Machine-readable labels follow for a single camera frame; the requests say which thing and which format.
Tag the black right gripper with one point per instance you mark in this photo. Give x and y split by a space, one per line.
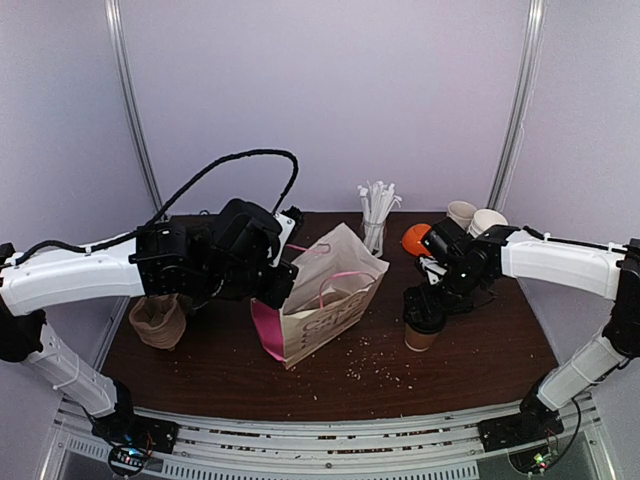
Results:
423 305

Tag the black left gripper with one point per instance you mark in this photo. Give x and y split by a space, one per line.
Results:
276 294

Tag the stack of paper cups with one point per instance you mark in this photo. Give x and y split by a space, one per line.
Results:
483 219

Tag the single brown paper cup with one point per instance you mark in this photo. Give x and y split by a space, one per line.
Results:
416 342

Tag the stack of cardboard cup carriers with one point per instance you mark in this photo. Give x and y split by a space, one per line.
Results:
161 321

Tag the pink and white paper bag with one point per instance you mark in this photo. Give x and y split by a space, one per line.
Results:
337 279

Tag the single black cup lid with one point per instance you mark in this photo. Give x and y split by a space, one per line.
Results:
427 327

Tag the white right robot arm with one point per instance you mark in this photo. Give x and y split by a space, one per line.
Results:
606 276

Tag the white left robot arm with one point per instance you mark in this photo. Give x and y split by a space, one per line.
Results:
60 276

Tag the beige ceramic mug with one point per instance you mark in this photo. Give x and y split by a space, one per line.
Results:
461 212

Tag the orange bowl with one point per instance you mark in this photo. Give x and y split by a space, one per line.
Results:
412 240

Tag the glass jar of straws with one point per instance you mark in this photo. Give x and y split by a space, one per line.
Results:
377 200

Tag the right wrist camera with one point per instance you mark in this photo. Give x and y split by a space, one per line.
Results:
431 269

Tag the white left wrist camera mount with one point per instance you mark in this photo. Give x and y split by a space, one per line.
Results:
290 221

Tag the right aluminium frame post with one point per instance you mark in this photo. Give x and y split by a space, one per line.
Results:
524 91

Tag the aluminium frame post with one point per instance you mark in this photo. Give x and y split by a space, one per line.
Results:
524 91
118 41

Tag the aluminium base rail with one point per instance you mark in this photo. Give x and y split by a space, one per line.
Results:
437 446

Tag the left aluminium frame post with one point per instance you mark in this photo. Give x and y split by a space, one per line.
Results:
118 41

